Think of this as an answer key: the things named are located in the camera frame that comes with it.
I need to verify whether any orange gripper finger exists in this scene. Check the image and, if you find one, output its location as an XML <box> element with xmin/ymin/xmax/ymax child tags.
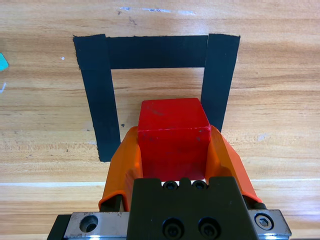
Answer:
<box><xmin>204</xmin><ymin>124</ymin><xmax>266</xmax><ymax>211</ymax></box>
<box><xmin>98</xmin><ymin>126</ymin><xmax>145</xmax><ymax>213</ymax></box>

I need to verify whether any red wooden cube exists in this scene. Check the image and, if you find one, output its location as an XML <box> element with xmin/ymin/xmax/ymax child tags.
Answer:
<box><xmin>136</xmin><ymin>97</ymin><xmax>212</xmax><ymax>181</ymax></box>

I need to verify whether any green wooden cube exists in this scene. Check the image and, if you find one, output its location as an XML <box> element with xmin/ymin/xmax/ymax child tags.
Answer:
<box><xmin>0</xmin><ymin>52</ymin><xmax>10</xmax><ymax>73</ymax></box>

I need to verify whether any black tape square outline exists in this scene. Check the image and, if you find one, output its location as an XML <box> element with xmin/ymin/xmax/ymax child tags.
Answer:
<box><xmin>72</xmin><ymin>33</ymin><xmax>241</xmax><ymax>163</ymax></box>

